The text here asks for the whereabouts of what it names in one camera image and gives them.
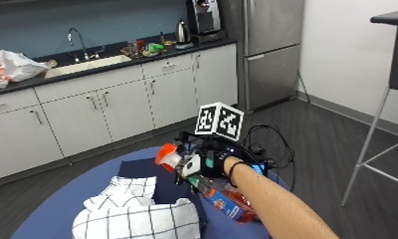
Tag orange-capped spray bottle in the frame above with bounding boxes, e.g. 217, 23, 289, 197
155, 142, 260, 224

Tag white marker cube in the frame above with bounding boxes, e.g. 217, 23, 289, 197
195, 101, 245, 142

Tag blue wrist device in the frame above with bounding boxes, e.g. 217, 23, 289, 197
251, 161, 269, 177

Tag white kitchen cabinets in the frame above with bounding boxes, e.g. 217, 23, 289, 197
0, 43, 240, 182

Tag white checked cloth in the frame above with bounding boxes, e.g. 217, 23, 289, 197
71, 175, 203, 239

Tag green object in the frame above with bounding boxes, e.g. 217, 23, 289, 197
147, 43, 167, 55

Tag black kitchen countertop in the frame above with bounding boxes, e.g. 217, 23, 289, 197
0, 37, 239, 99

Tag cream kitchen sink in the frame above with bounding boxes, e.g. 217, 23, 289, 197
43, 54, 135, 80

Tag silver electric kettle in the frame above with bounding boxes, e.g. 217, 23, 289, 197
175, 18, 196, 51

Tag stainless steel fridge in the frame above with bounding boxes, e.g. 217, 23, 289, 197
217, 0, 307, 113

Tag black coffee machine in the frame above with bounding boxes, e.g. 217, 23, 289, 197
187, 0, 228, 45

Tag chrome sink faucet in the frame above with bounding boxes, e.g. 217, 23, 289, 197
67, 27, 109, 63

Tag white plastic bag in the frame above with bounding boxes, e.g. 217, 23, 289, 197
0, 49, 53, 91

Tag white palm camera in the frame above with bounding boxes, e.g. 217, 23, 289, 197
182, 153, 203, 177

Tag black hair tie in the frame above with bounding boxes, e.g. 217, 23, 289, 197
227, 160, 249, 189

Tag black cables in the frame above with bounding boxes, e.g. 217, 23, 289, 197
241, 123, 297, 192

